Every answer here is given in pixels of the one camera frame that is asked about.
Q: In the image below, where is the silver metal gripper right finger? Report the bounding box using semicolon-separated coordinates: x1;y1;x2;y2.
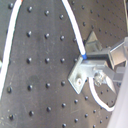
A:
68;59;112;94

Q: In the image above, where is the black perforated breadboard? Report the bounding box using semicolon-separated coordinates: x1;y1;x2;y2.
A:
0;0;127;128

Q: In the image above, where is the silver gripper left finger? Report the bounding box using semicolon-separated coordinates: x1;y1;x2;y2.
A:
85;31;110;56

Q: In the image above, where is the white thin cable loop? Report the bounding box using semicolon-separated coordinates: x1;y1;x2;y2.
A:
88;77;117;112

